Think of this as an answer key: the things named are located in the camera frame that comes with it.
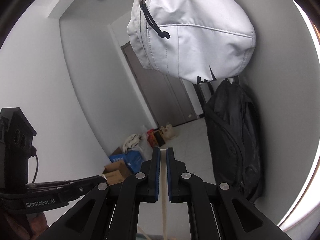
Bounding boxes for wooden chopstick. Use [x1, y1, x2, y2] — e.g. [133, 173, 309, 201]
[160, 149, 168, 240]

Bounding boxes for person's left hand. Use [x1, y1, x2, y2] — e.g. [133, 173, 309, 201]
[1, 212, 49, 239]

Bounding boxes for brown cardboard box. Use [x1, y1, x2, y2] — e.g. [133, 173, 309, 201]
[103, 160, 132, 186]

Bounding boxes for blue cardboard box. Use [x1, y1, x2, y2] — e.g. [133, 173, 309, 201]
[109, 151, 144, 173]

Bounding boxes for white cloth bundle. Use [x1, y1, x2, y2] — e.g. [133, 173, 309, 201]
[122, 134, 142, 153]

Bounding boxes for black hanging backpack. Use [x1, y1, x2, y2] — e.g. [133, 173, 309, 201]
[204, 79, 264, 203]

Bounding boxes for red and yellow bags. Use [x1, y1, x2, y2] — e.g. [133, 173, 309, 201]
[146, 124, 177, 148]

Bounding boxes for grey door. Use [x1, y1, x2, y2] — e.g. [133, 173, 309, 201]
[121, 43, 197, 127]

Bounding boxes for white hanging bag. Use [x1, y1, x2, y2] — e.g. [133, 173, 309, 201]
[127, 0, 256, 84]

